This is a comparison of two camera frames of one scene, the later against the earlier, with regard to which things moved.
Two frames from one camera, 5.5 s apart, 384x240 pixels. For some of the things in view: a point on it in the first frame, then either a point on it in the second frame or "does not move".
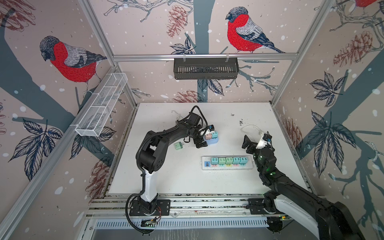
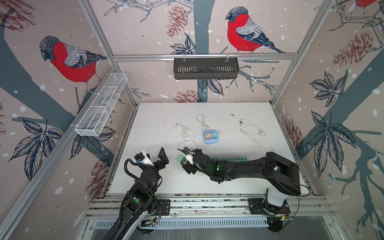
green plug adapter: x=178 y=145 -> x=181 y=159
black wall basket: x=206 y=68 does not move
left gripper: x=197 y=141 -> x=164 y=160
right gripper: x=253 y=145 -> x=189 y=166
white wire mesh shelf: x=100 y=103 does not move
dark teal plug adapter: x=214 y=135 does not move
